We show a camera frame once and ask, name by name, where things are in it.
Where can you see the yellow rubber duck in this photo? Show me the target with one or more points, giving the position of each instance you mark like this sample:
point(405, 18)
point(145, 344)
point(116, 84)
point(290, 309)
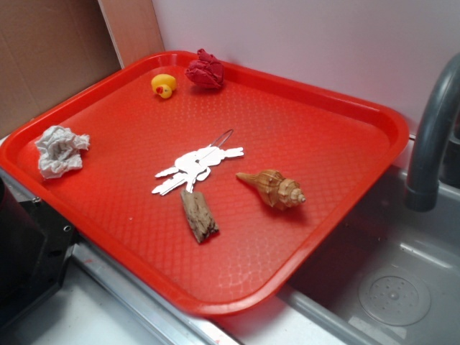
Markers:
point(164, 85)

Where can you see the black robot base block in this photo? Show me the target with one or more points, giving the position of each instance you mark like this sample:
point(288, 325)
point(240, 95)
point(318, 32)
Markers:
point(36, 244)

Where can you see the red plastic tray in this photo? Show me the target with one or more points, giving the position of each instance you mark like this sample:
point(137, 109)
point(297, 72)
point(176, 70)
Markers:
point(335, 146)

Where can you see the silver key bunch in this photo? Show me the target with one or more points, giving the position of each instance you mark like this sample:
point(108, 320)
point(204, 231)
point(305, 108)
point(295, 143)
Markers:
point(196, 165)

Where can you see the brown driftwood piece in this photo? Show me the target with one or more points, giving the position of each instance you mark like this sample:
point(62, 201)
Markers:
point(200, 219)

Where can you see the tan conch seashell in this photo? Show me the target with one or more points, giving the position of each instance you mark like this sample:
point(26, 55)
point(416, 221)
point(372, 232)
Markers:
point(274, 189)

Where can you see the crumpled red cloth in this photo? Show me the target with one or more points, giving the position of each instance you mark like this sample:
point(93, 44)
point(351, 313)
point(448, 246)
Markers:
point(206, 71)

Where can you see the crumpled white paper towel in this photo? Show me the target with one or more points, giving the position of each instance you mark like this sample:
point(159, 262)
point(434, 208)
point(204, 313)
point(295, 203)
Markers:
point(60, 151)

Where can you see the grey toy sink basin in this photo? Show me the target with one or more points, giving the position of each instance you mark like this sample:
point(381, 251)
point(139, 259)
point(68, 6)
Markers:
point(385, 275)

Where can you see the grey faucet spout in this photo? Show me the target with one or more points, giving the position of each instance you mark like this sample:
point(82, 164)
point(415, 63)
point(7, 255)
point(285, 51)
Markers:
point(435, 154)

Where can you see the brown cardboard panel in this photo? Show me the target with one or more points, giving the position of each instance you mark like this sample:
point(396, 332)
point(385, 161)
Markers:
point(51, 50)

